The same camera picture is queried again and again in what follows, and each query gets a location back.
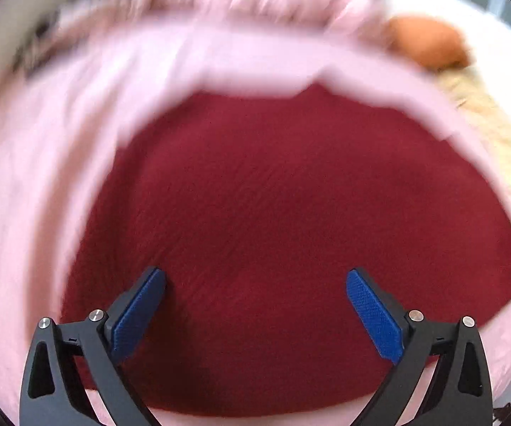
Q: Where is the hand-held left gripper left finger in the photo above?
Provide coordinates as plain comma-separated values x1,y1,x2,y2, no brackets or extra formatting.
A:
20,266,167,426

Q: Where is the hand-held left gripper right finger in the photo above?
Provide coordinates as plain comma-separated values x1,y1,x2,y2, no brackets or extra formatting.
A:
345,267,494,426

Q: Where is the dark red knit sweater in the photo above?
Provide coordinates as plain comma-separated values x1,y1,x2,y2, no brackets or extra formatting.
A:
58,84,511,419

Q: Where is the pink bed sheet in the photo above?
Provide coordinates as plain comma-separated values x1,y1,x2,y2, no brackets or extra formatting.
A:
0,9,511,426

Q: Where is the yellow cloth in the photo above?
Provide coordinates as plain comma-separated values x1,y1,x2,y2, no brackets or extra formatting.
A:
435,66,511,197

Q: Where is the orange pillow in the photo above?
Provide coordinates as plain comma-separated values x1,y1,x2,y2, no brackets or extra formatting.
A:
385,15,473,70

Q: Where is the pink padded quilt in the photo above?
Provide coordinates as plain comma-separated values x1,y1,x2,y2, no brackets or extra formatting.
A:
58,0,391,43

